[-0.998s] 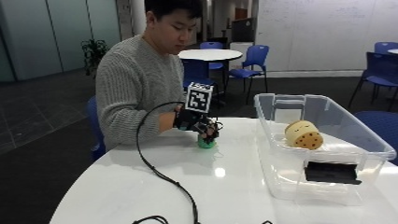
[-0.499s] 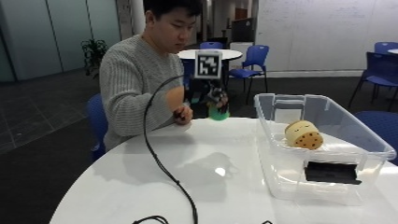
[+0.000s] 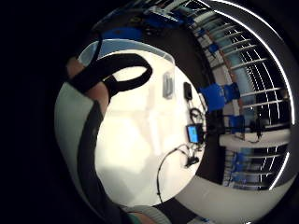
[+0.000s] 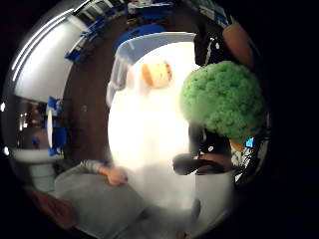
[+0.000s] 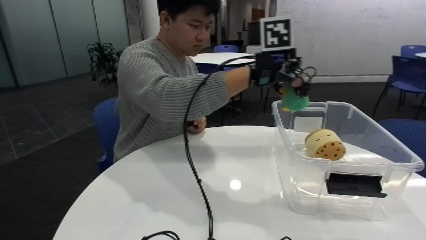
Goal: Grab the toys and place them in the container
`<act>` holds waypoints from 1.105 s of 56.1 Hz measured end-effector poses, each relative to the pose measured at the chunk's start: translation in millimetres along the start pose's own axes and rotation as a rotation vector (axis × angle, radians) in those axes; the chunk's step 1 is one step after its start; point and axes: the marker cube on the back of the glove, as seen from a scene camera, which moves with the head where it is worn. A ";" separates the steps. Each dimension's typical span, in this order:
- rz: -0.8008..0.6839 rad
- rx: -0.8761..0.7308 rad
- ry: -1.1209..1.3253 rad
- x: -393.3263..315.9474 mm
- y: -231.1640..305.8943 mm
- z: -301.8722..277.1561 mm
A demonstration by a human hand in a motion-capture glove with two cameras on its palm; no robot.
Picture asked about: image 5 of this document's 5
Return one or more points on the the person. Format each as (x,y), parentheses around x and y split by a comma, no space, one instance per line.
(155,90)

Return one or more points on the white round table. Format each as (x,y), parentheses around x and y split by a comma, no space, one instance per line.
(222,58)

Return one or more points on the potted green plant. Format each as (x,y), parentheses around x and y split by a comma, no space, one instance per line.
(103,61)

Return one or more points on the white cube with black markers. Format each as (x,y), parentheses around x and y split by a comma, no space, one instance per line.
(276,33)

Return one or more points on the blue chair with black legs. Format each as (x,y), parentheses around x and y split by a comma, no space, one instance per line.
(401,78)

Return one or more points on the yellow cylindrical soft toy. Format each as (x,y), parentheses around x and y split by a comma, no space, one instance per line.
(325,144)

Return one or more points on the green soft toy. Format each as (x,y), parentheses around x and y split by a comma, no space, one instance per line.
(293,100)

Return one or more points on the clear plastic storage bin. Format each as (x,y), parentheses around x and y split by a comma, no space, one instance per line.
(341,156)

